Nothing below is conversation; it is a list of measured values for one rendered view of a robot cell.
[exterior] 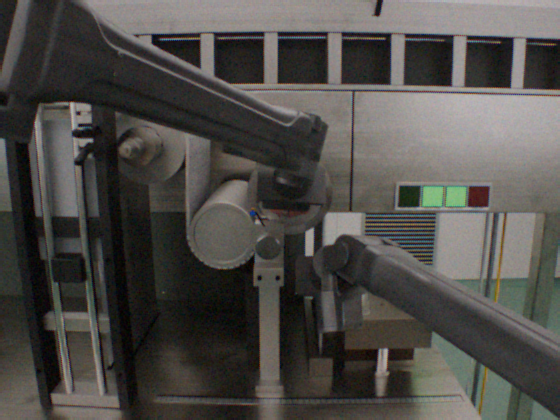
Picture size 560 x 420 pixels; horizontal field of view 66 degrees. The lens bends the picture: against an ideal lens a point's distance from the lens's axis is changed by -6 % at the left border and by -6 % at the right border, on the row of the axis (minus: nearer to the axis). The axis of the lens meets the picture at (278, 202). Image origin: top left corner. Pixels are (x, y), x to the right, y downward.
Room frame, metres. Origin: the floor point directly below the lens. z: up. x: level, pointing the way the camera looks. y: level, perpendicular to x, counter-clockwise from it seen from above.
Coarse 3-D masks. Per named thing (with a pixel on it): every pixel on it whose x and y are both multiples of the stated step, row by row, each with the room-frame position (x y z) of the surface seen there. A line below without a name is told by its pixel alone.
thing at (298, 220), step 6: (258, 204) 0.77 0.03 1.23; (264, 210) 0.77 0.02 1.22; (312, 210) 0.77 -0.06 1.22; (318, 210) 0.77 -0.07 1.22; (270, 216) 0.77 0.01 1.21; (276, 216) 0.77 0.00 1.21; (282, 216) 0.77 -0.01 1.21; (294, 216) 0.77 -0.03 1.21; (300, 216) 0.77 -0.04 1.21; (306, 216) 0.77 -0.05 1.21; (312, 216) 0.77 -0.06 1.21; (288, 222) 0.77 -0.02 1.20; (294, 222) 0.77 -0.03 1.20; (300, 222) 0.77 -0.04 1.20
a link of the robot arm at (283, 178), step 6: (306, 114) 0.52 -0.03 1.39; (312, 114) 0.52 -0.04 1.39; (222, 150) 0.60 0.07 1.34; (228, 150) 0.60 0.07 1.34; (234, 150) 0.59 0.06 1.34; (240, 156) 0.60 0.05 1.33; (246, 156) 0.60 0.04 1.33; (276, 174) 0.52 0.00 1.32; (282, 174) 0.52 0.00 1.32; (288, 174) 0.51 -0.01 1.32; (276, 180) 0.52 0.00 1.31; (282, 180) 0.52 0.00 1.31; (288, 180) 0.51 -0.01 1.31; (294, 180) 0.51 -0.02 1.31; (300, 180) 0.52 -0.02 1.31; (300, 186) 0.52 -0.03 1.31
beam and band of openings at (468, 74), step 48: (240, 0) 1.11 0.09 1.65; (288, 0) 1.11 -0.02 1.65; (336, 0) 1.11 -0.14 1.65; (384, 0) 1.11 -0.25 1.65; (192, 48) 1.19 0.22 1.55; (240, 48) 1.18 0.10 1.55; (288, 48) 1.18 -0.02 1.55; (336, 48) 1.11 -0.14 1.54; (384, 48) 1.18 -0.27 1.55; (432, 48) 1.18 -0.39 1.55; (480, 48) 1.18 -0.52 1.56; (528, 48) 1.17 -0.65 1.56
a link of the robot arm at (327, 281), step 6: (324, 246) 0.64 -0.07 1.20; (318, 252) 0.64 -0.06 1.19; (318, 258) 0.63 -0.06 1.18; (312, 264) 0.65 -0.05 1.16; (318, 264) 0.63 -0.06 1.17; (312, 270) 0.65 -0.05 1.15; (318, 270) 0.63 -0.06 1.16; (318, 276) 0.62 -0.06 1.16; (324, 276) 0.62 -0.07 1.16; (330, 276) 0.62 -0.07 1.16; (318, 282) 0.66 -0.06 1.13; (324, 282) 0.61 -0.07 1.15; (330, 282) 0.61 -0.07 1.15; (324, 288) 0.61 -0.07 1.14; (330, 288) 0.61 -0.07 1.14
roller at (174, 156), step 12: (120, 120) 0.79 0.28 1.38; (132, 120) 0.79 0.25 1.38; (120, 132) 0.79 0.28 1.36; (168, 132) 0.79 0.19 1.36; (180, 132) 0.79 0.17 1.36; (168, 144) 0.79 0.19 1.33; (180, 144) 0.79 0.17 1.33; (168, 156) 0.79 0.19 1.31; (180, 156) 0.79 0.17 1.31; (120, 168) 0.79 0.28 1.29; (132, 168) 0.79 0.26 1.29; (144, 168) 0.79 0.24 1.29; (156, 168) 0.79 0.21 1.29; (168, 168) 0.79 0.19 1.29; (180, 168) 0.81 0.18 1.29; (144, 180) 0.79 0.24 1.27; (156, 180) 0.79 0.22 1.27
